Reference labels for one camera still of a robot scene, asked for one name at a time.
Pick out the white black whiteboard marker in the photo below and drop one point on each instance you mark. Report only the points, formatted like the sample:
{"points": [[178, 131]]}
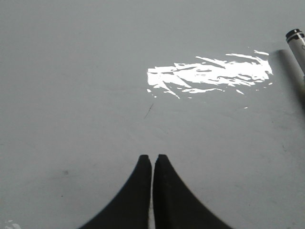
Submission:
{"points": [[296, 42]]}

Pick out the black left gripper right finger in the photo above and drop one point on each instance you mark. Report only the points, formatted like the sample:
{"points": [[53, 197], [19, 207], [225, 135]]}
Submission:
{"points": [[174, 205]]}

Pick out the white whiteboard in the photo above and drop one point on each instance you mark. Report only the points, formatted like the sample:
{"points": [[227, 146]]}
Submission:
{"points": [[86, 86]]}

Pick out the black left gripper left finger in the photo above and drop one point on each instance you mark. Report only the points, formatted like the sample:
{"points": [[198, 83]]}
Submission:
{"points": [[129, 209]]}

